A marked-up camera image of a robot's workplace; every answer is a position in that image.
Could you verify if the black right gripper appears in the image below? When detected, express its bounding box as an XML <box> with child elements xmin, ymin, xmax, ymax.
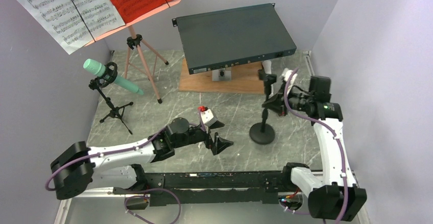
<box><xmin>263</xmin><ymin>83</ymin><xmax>314</xmax><ymax>116</ymax></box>

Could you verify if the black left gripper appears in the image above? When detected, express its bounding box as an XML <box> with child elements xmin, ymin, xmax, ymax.
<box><xmin>173</xmin><ymin>120</ymin><xmax>233</xmax><ymax>155</ymax></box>

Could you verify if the black round-base mic stand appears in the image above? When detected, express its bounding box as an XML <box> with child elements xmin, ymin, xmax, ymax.
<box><xmin>249</xmin><ymin>68</ymin><xmax>276</xmax><ymax>145</ymax></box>

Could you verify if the white microphone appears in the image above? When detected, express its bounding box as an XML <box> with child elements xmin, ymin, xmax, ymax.
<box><xmin>261</xmin><ymin>60</ymin><xmax>272</xmax><ymax>74</ymax></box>

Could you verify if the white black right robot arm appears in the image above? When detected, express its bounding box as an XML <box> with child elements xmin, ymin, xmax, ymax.
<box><xmin>263</xmin><ymin>70</ymin><xmax>367</xmax><ymax>223</ymax></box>

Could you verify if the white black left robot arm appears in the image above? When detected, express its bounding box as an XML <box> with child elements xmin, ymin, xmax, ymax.
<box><xmin>45</xmin><ymin>117</ymin><xmax>234</xmax><ymax>200</ymax></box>

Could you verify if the wooden board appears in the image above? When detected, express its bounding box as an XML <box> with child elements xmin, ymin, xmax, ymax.
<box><xmin>179</xmin><ymin>59</ymin><xmax>264</xmax><ymax>94</ymax></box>

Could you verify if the black tripod mic stand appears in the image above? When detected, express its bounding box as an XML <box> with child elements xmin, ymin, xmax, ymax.
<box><xmin>88</xmin><ymin>62</ymin><xmax>134</xmax><ymax>135</ymax></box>

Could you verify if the pink music stand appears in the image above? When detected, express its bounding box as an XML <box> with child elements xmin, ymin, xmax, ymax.
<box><xmin>88</xmin><ymin>0</ymin><xmax>181</xmax><ymax>104</ymax></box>

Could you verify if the mint green microphone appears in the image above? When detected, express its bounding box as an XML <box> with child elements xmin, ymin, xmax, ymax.
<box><xmin>83</xmin><ymin>59</ymin><xmax>144</xmax><ymax>95</ymax></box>

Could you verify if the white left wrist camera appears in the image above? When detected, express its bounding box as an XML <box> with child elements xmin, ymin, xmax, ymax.
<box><xmin>198</xmin><ymin>106</ymin><xmax>218</xmax><ymax>127</ymax></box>

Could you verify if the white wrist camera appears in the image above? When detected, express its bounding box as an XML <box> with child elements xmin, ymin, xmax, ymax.
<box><xmin>281</xmin><ymin>68</ymin><xmax>297</xmax><ymax>86</ymax></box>
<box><xmin>198</xmin><ymin>106</ymin><xmax>218</xmax><ymax>127</ymax></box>

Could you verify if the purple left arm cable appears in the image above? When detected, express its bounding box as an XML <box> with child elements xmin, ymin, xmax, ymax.
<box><xmin>45</xmin><ymin>112</ymin><xmax>207</xmax><ymax>192</ymax></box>

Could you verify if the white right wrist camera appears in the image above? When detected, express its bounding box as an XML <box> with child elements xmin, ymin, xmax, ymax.
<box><xmin>281</xmin><ymin>68</ymin><xmax>297</xmax><ymax>86</ymax></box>

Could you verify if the grey unit support bracket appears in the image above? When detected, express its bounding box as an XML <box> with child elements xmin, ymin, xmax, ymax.
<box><xmin>212</xmin><ymin>67</ymin><xmax>232</xmax><ymax>82</ymax></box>

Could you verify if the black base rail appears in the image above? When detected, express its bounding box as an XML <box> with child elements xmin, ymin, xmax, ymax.
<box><xmin>112</xmin><ymin>170</ymin><xmax>297</xmax><ymax>207</ymax></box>

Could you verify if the dark rack-mount audio unit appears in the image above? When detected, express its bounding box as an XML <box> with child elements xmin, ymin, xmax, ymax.
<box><xmin>172</xmin><ymin>3</ymin><xmax>297</xmax><ymax>75</ymax></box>

